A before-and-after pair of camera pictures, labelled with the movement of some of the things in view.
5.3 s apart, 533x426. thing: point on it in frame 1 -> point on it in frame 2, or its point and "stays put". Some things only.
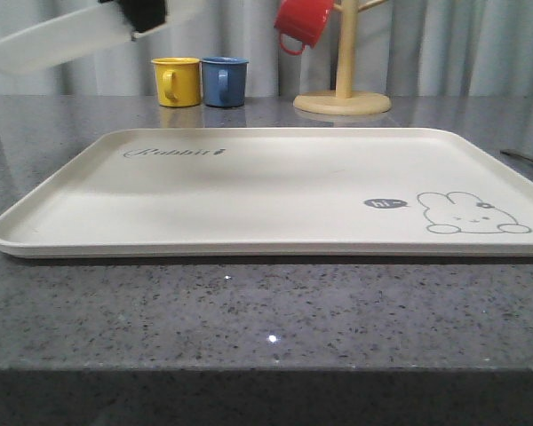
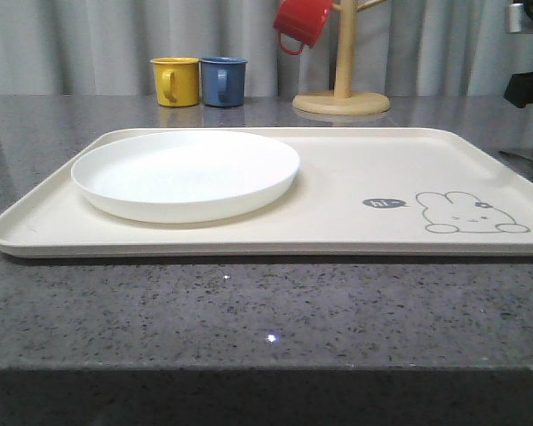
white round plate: [62, 41] -> [182, 177]
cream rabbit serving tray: [288, 192] stays put
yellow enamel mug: [178, 81] stays put
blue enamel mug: [224, 79] stays put
